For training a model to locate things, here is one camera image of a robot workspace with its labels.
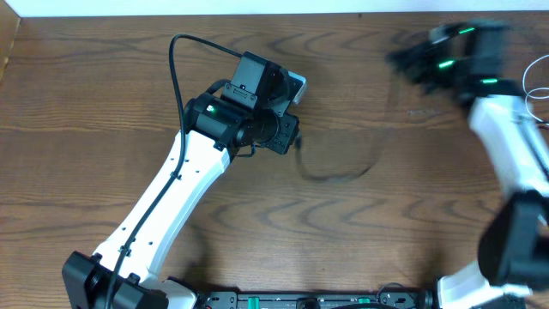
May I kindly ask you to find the white cable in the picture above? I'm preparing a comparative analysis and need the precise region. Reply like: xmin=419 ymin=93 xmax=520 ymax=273
xmin=522 ymin=54 xmax=549 ymax=124

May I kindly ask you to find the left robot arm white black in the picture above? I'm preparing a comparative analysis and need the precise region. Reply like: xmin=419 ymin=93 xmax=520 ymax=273
xmin=62 ymin=51 xmax=307 ymax=309

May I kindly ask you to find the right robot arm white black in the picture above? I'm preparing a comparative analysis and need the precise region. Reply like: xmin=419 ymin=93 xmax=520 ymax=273
xmin=386 ymin=20 xmax=548 ymax=309

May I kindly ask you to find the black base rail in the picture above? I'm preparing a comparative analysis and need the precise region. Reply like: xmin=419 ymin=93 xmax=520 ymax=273
xmin=171 ymin=278 xmax=434 ymax=309

